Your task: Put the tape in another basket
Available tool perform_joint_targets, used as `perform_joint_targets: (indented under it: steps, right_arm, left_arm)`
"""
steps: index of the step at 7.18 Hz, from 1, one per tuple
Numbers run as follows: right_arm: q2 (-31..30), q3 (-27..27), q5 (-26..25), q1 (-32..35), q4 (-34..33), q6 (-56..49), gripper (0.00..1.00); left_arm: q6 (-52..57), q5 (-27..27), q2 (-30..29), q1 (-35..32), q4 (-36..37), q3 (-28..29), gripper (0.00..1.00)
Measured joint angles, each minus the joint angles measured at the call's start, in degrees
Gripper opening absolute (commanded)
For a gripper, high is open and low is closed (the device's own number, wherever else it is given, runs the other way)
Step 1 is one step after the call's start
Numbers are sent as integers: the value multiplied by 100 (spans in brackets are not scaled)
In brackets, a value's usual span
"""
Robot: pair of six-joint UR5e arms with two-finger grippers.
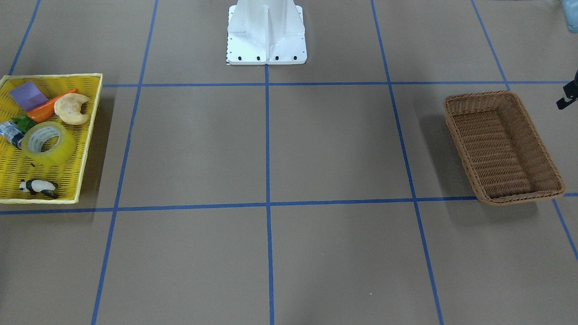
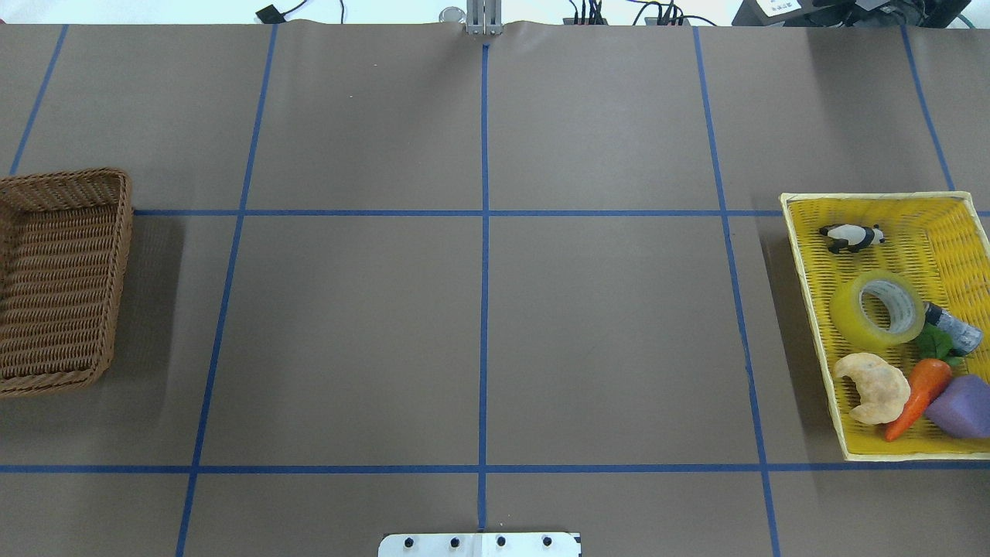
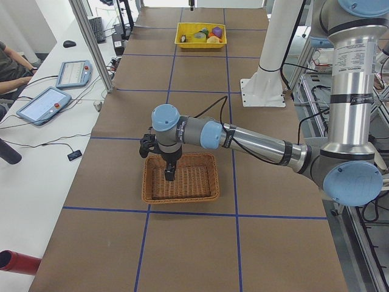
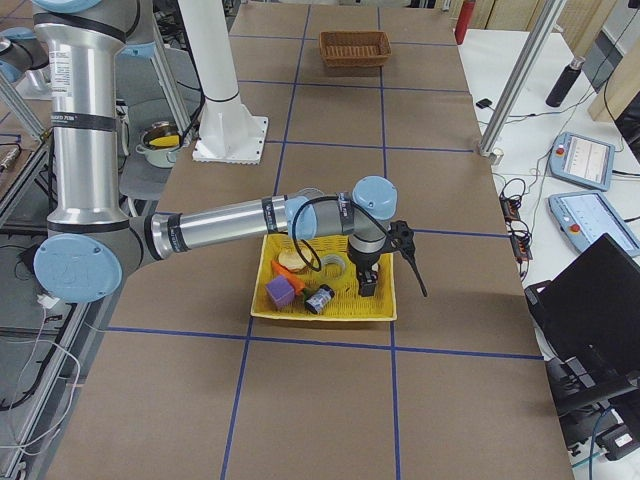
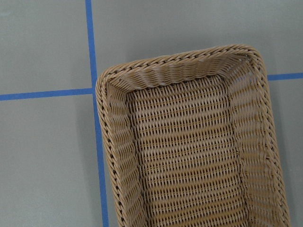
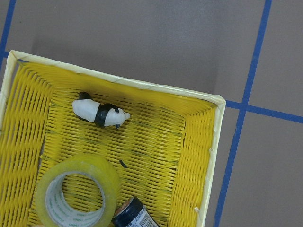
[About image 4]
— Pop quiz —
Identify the small dark jar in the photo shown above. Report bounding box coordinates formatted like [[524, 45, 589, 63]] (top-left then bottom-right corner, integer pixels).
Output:
[[304, 284, 335, 315]]

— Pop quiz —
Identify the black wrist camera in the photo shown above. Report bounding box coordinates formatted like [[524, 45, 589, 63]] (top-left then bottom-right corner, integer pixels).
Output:
[[390, 220, 428, 298]]

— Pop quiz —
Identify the orange carrot toy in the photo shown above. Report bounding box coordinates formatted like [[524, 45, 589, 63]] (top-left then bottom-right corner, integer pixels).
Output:
[[271, 260, 306, 295]]

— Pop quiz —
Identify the teach pendant near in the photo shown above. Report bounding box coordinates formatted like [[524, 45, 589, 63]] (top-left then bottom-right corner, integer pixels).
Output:
[[548, 191, 639, 257]]

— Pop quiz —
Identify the yellow plastic basket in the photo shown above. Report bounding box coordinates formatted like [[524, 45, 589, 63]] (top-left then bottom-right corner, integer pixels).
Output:
[[251, 234, 396, 322]]

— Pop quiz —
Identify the brown wicker basket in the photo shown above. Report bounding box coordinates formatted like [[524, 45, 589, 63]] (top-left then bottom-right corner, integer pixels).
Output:
[[319, 30, 392, 68]]

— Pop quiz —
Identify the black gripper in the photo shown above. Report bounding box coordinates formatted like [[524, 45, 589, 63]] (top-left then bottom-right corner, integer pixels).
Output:
[[356, 263, 379, 297]]

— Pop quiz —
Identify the aluminium frame post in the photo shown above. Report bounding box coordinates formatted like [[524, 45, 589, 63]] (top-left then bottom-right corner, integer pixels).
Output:
[[478, 0, 566, 166]]

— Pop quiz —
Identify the teach pendant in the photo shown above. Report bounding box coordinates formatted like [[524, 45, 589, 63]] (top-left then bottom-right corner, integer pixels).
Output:
[[549, 132, 615, 191], [548, 191, 639, 257]]

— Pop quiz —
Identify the black water bottle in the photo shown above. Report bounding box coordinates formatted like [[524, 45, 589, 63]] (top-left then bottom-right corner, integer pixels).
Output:
[[545, 56, 585, 108]]

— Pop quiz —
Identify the purple cube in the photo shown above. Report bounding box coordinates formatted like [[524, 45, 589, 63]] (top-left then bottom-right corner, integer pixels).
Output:
[[265, 275, 295, 309]]

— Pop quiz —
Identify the small black device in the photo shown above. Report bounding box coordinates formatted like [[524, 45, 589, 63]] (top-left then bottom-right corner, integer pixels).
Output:
[[476, 98, 492, 109]]

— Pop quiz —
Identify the red cylinder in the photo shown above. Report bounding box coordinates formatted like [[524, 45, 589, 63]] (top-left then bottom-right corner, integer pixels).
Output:
[[454, 0, 476, 45]]

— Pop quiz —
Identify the orange black connector box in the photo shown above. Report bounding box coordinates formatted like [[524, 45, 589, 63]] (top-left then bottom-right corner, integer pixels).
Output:
[[499, 195, 533, 263]]

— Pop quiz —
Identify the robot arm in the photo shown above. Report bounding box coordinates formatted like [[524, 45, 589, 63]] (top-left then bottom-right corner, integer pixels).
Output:
[[33, 1, 402, 303], [1, 27, 51, 94]]

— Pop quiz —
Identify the white pot with corn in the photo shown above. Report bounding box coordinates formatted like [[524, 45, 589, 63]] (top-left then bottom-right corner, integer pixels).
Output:
[[135, 121, 181, 169]]

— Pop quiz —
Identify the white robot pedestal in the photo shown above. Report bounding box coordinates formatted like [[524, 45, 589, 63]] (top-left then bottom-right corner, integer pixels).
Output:
[[178, 0, 269, 164]]

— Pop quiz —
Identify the yellow tape roll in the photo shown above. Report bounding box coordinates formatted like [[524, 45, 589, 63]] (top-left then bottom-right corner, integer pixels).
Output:
[[321, 253, 347, 280]]

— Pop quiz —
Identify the black laptop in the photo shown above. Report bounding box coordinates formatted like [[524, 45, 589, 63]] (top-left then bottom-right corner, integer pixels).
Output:
[[525, 234, 639, 423]]

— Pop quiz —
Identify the teach pendant far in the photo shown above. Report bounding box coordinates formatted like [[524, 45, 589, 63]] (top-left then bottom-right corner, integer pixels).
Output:
[[549, 132, 615, 191]]

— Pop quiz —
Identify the croissant toy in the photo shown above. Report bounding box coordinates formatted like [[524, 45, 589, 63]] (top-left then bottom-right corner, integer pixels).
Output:
[[277, 248, 313, 273]]

